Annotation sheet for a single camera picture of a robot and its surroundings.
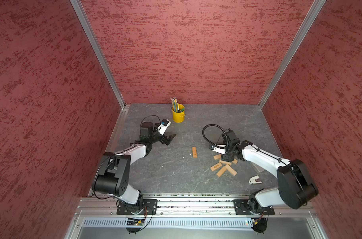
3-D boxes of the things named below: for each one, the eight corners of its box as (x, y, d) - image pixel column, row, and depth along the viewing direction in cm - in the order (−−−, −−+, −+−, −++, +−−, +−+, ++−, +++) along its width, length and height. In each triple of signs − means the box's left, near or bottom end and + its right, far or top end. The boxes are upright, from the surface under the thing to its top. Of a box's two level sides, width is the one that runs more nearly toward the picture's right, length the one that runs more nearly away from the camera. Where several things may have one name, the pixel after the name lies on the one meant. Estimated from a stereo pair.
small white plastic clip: (249, 184, 84) (251, 183, 82) (247, 177, 86) (248, 176, 84) (260, 183, 84) (262, 182, 82) (257, 176, 87) (259, 175, 85)
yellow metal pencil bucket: (172, 122, 111) (171, 113, 103) (172, 113, 118) (172, 103, 109) (185, 122, 111) (185, 113, 103) (185, 113, 118) (185, 103, 109)
